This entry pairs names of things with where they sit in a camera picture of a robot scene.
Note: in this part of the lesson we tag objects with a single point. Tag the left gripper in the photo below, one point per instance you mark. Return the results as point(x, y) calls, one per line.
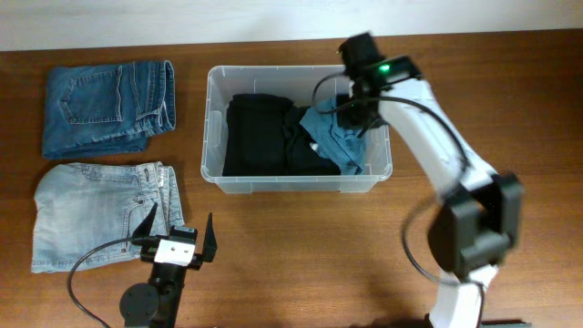
point(207, 252)

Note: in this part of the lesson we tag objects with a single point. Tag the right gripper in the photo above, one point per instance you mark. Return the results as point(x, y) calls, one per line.
point(345, 121)

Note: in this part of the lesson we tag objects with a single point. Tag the blue shirt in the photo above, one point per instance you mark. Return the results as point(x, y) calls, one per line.
point(343, 146)

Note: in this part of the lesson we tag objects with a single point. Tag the dark green garment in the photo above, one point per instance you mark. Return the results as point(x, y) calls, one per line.
point(301, 159)

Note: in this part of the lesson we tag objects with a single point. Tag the black garment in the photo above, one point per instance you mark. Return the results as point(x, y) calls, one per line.
point(256, 144)

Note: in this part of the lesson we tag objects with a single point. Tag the clear plastic storage bin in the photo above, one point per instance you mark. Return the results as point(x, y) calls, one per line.
point(295, 83)

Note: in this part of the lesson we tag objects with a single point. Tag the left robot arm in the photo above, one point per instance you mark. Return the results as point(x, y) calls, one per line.
point(155, 303)

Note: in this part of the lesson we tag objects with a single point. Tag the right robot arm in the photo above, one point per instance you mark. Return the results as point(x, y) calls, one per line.
point(478, 220)

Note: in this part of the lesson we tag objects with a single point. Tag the light blue folded jeans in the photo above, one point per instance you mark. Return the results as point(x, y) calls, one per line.
point(81, 206)

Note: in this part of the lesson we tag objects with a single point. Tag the dark blue folded jeans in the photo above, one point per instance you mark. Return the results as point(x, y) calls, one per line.
point(94, 111)

